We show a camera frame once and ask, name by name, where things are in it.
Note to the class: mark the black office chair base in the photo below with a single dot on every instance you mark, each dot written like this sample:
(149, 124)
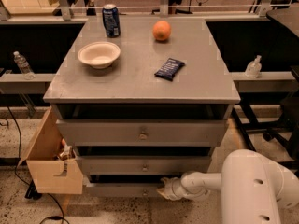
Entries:
(285, 129)

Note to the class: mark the dark blue snack bag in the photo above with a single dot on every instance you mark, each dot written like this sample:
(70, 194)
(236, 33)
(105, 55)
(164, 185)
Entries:
(169, 69)

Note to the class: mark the white paper bowl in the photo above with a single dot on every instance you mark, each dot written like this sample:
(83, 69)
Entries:
(99, 55)

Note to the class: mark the clear water bottle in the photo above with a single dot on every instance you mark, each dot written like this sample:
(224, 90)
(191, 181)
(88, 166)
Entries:
(23, 65)

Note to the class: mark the grey drawer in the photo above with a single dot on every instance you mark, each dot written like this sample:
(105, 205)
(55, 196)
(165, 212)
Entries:
(141, 165)
(125, 190)
(143, 133)

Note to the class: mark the grey top drawer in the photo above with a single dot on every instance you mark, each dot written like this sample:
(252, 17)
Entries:
(143, 133)

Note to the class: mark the grey bottom drawer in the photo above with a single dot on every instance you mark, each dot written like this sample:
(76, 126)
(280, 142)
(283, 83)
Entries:
(125, 190)

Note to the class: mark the items inside cardboard box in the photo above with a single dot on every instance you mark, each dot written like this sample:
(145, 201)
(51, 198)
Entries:
(65, 152)

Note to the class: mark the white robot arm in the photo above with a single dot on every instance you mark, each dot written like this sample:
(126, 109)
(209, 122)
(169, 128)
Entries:
(253, 188)

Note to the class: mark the blue soda can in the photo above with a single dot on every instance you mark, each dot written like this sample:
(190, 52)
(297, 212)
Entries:
(110, 16)

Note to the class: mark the orange fruit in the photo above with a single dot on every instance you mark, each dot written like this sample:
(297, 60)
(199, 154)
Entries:
(161, 30)

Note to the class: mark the cardboard box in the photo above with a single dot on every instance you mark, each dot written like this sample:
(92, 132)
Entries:
(44, 157)

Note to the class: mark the clear sanitizer pump bottle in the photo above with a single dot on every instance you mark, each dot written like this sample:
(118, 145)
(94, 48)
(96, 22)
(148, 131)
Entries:
(253, 68)

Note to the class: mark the grey drawer cabinet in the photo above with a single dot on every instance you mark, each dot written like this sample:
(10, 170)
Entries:
(202, 89)

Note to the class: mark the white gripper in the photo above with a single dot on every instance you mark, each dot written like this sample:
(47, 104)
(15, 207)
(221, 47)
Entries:
(173, 188)

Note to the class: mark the grey middle drawer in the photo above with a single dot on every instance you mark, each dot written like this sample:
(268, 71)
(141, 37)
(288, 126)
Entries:
(141, 165)

